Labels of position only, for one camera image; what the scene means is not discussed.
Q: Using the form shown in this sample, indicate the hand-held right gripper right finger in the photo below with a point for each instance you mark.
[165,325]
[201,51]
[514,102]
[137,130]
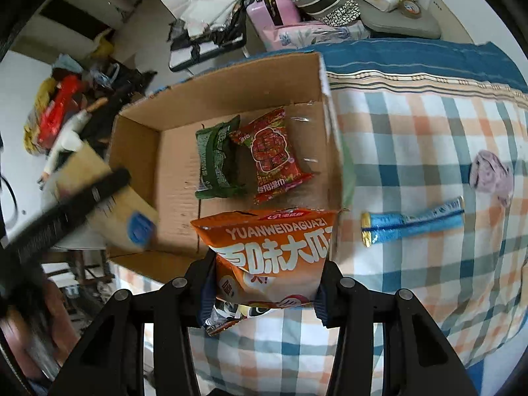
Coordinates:
[321,297]

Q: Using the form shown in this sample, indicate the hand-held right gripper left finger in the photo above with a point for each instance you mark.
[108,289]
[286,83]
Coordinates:
[205,297]

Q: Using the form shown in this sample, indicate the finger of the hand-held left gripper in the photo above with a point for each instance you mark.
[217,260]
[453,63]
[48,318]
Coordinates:
[139,225]

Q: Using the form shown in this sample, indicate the orange snack packet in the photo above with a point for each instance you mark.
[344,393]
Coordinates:
[270,260]

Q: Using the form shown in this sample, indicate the green snack packet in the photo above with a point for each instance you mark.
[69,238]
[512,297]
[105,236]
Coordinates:
[216,161]

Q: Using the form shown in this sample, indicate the cardboard box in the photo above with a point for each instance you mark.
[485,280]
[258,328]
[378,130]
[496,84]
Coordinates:
[206,148]

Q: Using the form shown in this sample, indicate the red snack packet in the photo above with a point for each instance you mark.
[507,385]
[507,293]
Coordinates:
[272,154]

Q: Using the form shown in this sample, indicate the white bottle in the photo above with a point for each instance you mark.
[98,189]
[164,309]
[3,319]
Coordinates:
[68,140]

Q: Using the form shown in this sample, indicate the blue tube packet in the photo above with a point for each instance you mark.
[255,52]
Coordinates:
[412,220]

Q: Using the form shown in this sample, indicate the red plastic bag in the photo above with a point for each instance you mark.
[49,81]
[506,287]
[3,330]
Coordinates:
[57,111]

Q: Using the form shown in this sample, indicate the plaid bed sheet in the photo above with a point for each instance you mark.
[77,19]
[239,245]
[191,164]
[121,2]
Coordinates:
[425,132]

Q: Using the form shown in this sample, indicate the purple cloth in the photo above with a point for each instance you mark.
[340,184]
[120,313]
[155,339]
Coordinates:
[491,175]

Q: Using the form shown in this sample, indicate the white chair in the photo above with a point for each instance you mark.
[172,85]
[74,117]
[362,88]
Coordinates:
[198,12]

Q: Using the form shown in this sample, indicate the pink suitcase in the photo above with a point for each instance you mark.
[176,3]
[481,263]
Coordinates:
[268,6]

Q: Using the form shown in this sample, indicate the floral pillow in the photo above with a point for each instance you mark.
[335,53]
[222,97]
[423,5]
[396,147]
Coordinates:
[309,35]

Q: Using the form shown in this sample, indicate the grey cushion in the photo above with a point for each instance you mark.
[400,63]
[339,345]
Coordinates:
[404,20]

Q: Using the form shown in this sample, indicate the tape roll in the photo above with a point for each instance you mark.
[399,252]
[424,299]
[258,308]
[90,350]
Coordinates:
[410,8]

